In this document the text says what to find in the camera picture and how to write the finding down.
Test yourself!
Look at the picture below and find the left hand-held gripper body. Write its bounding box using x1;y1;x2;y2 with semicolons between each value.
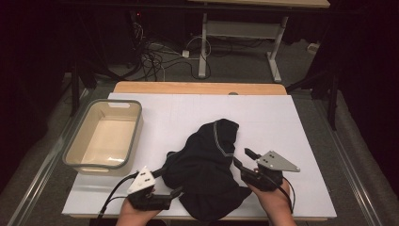
126;166;172;211

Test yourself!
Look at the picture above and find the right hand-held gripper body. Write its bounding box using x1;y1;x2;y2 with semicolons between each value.
240;150;301;193

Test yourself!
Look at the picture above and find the dark knit vest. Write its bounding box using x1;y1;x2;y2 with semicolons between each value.
162;118;253;222

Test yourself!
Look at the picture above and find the beige plastic basin grey rim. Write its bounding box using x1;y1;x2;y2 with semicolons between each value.
61;98;144;177

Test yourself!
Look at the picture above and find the person's left hand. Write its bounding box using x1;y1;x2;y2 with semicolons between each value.
120;197;162;221

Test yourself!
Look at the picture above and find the person's right hand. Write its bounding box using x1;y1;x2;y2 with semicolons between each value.
247;179;292;218

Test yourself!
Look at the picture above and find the white board sheet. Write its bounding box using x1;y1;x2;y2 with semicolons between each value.
61;92;338;219

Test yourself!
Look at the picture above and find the black stand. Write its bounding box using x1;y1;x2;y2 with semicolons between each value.
69;57;99;118
285;67;342;132

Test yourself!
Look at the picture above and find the small pale box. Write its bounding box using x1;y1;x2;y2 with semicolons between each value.
306;41;322;55

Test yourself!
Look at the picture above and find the white-framed desk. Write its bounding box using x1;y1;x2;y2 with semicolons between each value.
187;0;331;84

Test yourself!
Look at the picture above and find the black device with red light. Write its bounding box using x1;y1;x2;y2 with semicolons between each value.
130;9;144;26

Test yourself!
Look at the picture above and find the left hand-held gripper black cable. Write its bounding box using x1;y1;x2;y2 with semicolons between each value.
93;170;139;226

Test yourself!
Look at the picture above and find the hand-held gripper black cable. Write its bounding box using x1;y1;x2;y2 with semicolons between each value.
93;170;139;226
260;170;296;215

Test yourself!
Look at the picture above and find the right hand-held gripper black cable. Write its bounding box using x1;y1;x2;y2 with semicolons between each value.
260;170;296;215

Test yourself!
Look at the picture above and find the tangle of floor cables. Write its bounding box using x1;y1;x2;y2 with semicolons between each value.
130;22;215;82

